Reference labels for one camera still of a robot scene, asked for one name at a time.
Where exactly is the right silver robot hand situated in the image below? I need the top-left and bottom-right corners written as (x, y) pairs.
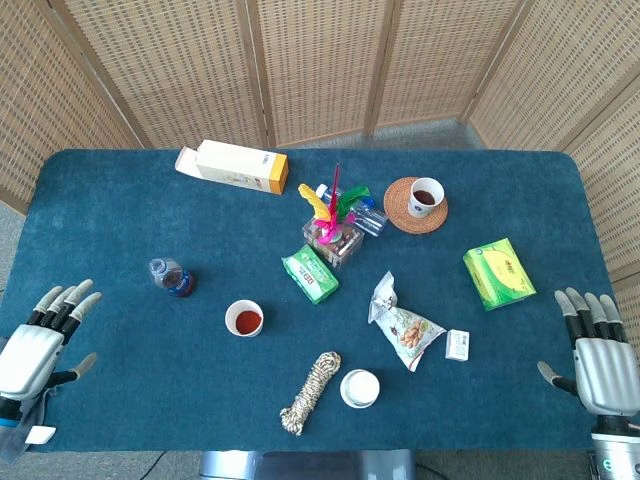
top-left (537, 287), bottom-right (640, 417)

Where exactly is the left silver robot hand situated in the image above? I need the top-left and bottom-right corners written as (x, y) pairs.
top-left (0, 278), bottom-right (104, 402)

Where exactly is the small dark drink bottle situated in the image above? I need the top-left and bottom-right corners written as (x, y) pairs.
top-left (147, 257), bottom-right (197, 300)

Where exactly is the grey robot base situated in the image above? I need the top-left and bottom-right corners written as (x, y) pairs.
top-left (199, 449), bottom-right (416, 480)

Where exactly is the white floral paper cup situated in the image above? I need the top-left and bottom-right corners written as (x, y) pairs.
top-left (224, 299), bottom-right (265, 338)
top-left (408, 177), bottom-right (446, 218)

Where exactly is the grey cloth arm sleeve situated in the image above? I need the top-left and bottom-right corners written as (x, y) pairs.
top-left (0, 387), bottom-right (57, 464)

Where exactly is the blue carpet table cover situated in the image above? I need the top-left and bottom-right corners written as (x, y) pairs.
top-left (0, 148), bottom-right (621, 454)

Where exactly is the green yellow tissue pack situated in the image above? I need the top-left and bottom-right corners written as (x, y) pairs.
top-left (462, 237), bottom-right (537, 312)

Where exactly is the small white cardboard box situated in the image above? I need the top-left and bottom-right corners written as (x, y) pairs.
top-left (444, 328), bottom-right (471, 362)

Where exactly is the nut snack bag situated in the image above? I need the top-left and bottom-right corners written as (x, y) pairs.
top-left (368, 271), bottom-right (447, 373)

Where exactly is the round woven rattan coaster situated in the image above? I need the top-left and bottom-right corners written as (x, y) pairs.
top-left (383, 176), bottom-right (449, 235)

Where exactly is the cream and orange carton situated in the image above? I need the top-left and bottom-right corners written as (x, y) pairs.
top-left (174, 139), bottom-right (290, 196)

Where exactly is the clear plastic water bottle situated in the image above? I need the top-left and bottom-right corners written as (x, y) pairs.
top-left (315, 183), bottom-right (389, 237)

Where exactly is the clear box of coffee capsules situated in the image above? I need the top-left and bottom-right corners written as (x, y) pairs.
top-left (301, 214), bottom-right (365, 271)

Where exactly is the green wet wipes pack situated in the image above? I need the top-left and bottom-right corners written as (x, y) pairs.
top-left (280, 244), bottom-right (340, 305)

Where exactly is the colourful feather shuttlecock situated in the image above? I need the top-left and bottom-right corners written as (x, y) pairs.
top-left (297, 163), bottom-right (372, 246)

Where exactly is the bamboo folding screen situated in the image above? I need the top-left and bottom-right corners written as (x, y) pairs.
top-left (0, 0), bottom-right (640, 351)

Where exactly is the beige braided rope bundle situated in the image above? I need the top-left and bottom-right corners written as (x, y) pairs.
top-left (279, 350), bottom-right (343, 436)

